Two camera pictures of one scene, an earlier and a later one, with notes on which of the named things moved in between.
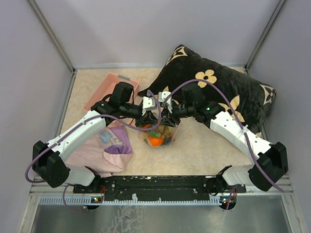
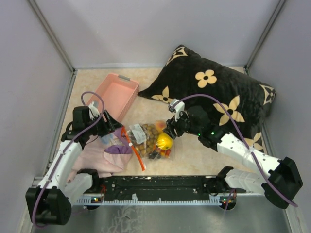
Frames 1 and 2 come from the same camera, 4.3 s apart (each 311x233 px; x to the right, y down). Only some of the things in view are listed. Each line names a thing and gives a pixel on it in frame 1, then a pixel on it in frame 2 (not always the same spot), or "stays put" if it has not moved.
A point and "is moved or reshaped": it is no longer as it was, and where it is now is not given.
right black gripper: [168, 116] -> [171, 124]
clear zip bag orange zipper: [160, 136] is moved or reshaped
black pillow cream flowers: [249, 99] stays put
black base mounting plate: [160, 188] stays put
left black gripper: [146, 117] -> [109, 126]
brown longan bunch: [164, 130] -> [151, 134]
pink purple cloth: [106, 152] stays put
